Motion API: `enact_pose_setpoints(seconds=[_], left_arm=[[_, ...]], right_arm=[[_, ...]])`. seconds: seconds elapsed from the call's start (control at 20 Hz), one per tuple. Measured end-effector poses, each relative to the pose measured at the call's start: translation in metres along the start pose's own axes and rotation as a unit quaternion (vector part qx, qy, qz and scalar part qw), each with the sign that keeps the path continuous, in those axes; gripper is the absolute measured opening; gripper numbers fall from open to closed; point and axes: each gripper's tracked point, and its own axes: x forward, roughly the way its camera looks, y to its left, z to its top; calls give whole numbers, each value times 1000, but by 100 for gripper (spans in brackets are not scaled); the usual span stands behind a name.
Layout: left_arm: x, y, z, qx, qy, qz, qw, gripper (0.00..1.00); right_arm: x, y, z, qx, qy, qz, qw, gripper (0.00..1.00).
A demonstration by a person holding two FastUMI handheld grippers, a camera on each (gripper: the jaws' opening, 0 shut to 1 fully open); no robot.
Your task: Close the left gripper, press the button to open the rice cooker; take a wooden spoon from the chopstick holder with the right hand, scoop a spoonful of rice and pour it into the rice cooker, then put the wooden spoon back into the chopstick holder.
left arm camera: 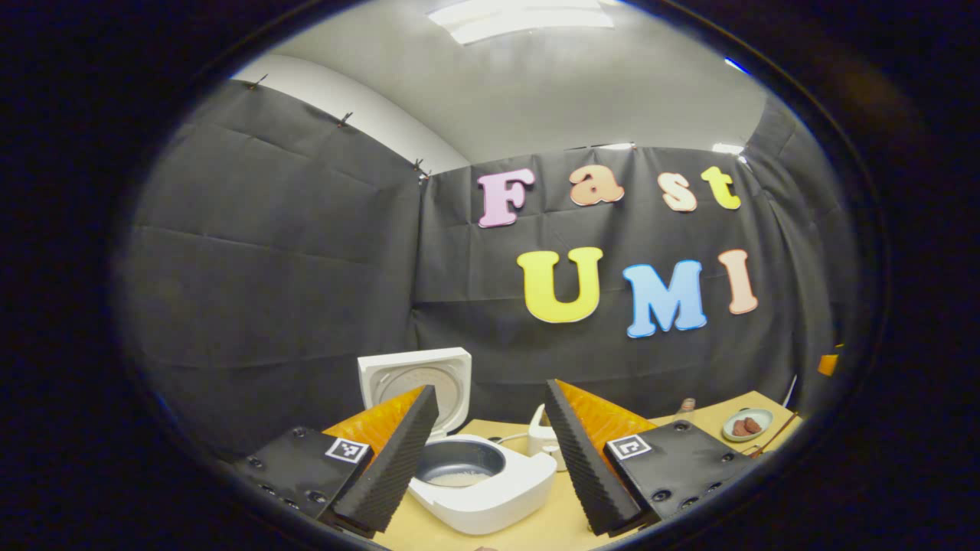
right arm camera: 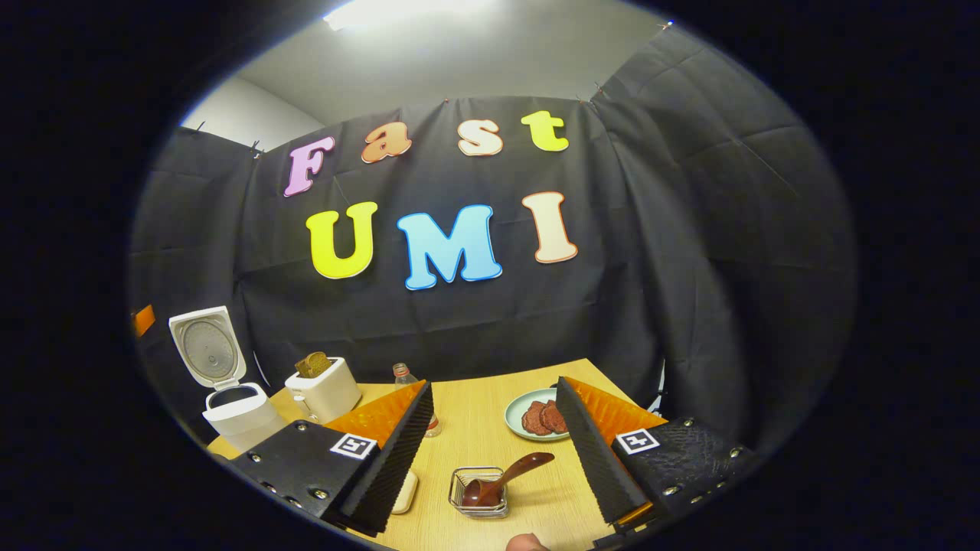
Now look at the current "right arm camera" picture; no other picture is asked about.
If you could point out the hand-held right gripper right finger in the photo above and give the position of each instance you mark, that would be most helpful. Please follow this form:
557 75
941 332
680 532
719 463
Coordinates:
597 474

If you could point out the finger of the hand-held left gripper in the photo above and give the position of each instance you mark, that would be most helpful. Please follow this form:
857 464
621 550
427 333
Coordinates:
144 320

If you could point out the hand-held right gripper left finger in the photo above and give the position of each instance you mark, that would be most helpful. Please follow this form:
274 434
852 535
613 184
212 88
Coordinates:
390 474

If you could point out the clear tray of white rice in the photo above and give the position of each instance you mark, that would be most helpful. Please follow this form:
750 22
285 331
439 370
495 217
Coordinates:
406 493

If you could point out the brown wooden spoon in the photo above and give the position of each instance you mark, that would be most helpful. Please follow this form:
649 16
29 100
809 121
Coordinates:
505 478

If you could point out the white rice cooker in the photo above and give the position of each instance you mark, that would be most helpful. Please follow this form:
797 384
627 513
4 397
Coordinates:
237 421

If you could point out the clear plastic bottle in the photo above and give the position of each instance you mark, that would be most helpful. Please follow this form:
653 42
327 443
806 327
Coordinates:
404 375

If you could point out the white toaster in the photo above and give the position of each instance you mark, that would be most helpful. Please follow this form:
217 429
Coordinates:
329 394

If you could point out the pale green plate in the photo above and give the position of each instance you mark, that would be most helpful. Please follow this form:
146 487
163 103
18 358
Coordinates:
517 413

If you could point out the brown toast slice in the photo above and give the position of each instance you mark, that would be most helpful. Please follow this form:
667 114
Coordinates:
323 362
305 367

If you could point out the black backdrop cloth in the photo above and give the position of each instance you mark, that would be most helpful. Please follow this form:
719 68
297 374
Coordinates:
674 252

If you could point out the large ceiling light panel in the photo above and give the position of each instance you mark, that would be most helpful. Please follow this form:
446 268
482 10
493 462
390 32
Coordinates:
398 11

